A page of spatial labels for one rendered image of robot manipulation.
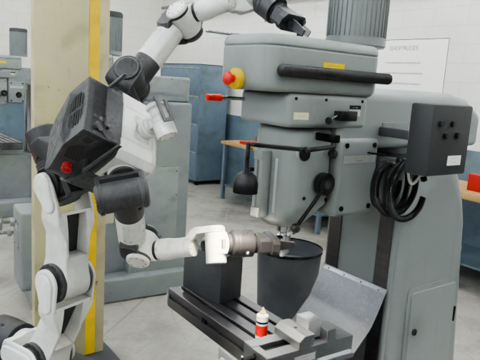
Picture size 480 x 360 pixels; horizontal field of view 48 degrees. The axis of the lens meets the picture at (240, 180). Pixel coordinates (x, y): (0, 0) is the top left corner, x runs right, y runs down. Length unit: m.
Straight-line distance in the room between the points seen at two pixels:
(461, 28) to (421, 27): 0.51
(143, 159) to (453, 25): 5.18
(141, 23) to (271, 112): 9.89
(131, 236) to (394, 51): 5.53
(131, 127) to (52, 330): 0.83
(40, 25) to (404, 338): 2.33
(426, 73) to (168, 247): 5.16
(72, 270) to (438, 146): 1.27
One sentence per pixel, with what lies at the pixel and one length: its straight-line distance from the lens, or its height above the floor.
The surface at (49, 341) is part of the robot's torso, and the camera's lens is 2.16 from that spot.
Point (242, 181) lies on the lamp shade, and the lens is 1.52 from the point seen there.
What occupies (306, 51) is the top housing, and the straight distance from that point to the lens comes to 1.58.
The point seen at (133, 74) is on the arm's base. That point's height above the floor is 1.75.
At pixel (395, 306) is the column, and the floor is 1.01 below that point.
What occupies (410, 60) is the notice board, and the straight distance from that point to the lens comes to 6.74.
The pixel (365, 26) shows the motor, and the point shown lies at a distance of 1.83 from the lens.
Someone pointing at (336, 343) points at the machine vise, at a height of 0.96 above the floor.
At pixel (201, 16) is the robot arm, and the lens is 1.92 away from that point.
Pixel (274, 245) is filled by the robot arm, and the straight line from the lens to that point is 1.73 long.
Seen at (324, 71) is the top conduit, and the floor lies 1.80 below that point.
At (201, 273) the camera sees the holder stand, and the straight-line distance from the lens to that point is 2.18.
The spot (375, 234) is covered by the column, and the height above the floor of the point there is 1.24.
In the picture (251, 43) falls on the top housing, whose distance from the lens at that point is 1.56.
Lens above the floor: 1.75
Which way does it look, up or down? 10 degrees down
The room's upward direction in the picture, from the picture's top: 4 degrees clockwise
